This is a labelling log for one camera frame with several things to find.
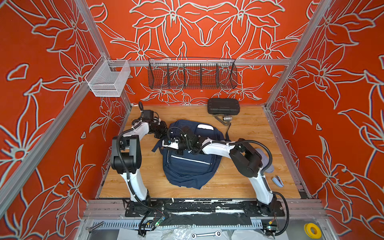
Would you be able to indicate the silver combination wrench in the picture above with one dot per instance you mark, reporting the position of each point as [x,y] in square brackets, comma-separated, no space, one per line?
[214,234]

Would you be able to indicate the black wire wall basket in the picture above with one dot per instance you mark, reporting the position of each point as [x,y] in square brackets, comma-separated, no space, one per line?
[192,73]

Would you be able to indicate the navy blue student backpack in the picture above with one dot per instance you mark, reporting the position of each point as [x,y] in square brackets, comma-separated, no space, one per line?
[184,169]

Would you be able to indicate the blue stapler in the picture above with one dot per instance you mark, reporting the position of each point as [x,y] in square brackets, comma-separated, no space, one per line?
[278,182]

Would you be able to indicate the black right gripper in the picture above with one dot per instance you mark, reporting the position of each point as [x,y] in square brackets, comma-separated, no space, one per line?
[178,153]

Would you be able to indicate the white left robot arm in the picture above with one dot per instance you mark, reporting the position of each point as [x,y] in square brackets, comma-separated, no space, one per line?
[126,156]

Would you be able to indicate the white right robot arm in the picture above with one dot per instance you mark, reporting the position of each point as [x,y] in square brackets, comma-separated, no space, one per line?
[251,159]

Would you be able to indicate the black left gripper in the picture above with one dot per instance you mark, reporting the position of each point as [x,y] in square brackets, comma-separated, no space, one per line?
[164,129]

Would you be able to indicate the yellow tape roll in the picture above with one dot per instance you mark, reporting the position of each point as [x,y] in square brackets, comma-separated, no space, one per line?
[312,231]

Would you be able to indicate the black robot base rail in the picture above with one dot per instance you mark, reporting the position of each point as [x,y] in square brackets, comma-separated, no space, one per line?
[169,206]

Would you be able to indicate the white wire wall basket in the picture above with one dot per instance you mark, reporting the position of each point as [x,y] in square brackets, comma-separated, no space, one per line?
[108,78]

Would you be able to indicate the black plastic tool case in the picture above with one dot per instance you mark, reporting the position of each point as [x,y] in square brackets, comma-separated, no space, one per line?
[219,106]

